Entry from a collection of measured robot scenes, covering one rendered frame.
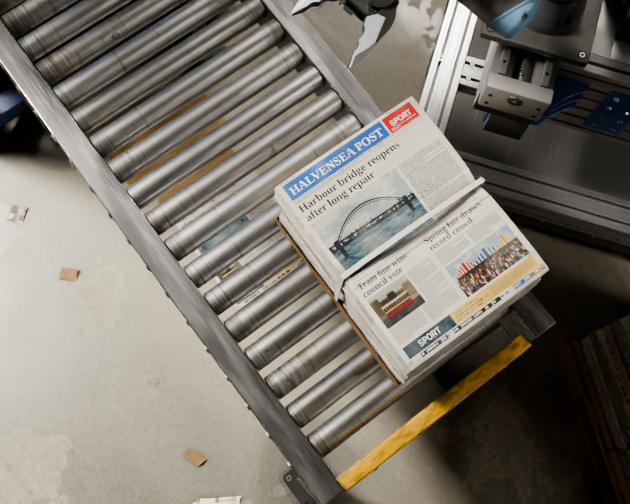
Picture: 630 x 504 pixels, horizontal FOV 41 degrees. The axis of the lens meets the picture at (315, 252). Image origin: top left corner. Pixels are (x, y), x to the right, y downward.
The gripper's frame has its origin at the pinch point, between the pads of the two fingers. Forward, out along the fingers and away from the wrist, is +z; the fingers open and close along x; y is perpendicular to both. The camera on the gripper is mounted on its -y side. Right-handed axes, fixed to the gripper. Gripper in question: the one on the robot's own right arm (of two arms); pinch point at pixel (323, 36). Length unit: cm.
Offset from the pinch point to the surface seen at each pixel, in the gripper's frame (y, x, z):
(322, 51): 45.1, 7.0, -16.8
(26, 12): 52, 56, 18
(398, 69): 125, 2, -63
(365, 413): 38, -47, 31
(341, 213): 18.3, -19.2, 12.3
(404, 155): 17.8, -20.0, -2.2
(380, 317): 16.2, -35.1, 20.7
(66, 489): 123, -15, 90
